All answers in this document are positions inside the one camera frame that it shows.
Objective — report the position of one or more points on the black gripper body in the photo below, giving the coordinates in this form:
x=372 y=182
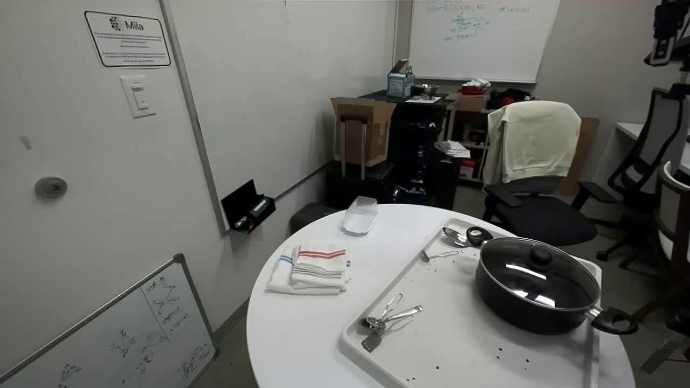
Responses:
x=683 y=76

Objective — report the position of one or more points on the glass lid with black knob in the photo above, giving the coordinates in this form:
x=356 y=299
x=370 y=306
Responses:
x=568 y=286

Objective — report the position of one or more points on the white desk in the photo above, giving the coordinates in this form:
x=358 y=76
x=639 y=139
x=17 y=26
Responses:
x=629 y=129

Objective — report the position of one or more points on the black mesh office chair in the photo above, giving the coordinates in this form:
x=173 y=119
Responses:
x=648 y=157

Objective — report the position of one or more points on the cream cloth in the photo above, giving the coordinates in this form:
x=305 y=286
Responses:
x=536 y=140

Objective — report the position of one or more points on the black bag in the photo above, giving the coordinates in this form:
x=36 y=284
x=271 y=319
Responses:
x=509 y=97

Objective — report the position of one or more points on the whiteboard with green writing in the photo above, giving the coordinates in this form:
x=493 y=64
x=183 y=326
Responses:
x=481 y=34

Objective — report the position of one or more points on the red item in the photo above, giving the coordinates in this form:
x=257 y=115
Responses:
x=474 y=86

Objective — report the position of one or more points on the wooden shelf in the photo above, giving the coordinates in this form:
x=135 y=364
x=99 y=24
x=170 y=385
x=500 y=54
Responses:
x=466 y=129

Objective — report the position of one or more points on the white papers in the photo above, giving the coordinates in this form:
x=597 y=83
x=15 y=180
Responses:
x=453 y=148

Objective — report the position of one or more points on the black filing cabinet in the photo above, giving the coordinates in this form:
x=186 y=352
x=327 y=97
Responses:
x=416 y=150

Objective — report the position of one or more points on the large metal spoon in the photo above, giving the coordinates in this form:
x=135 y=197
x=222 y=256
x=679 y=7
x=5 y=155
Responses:
x=453 y=233

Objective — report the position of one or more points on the blue tissue box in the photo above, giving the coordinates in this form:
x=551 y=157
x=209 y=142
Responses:
x=397 y=83

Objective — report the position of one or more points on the brown cardboard box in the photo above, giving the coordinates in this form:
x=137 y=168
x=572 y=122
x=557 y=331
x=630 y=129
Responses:
x=363 y=129

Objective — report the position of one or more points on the clear plastic lidded container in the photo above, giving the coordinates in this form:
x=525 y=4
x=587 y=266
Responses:
x=358 y=216

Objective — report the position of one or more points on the white plastic tray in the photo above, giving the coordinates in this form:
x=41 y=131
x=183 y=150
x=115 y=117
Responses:
x=445 y=336

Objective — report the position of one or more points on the black marker holder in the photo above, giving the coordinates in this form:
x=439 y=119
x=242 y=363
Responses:
x=248 y=204

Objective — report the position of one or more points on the small leaning whiteboard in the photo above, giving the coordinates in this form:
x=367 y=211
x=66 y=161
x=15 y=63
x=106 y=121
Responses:
x=121 y=336

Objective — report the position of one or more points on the large wall whiteboard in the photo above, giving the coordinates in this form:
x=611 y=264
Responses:
x=272 y=92

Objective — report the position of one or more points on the white light switch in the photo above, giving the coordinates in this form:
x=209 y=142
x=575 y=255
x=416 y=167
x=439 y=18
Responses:
x=139 y=95

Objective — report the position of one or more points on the white printed wall sign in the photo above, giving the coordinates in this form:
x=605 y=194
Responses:
x=127 y=37

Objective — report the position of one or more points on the round grey wall stopper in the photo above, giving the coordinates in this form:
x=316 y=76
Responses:
x=50 y=188

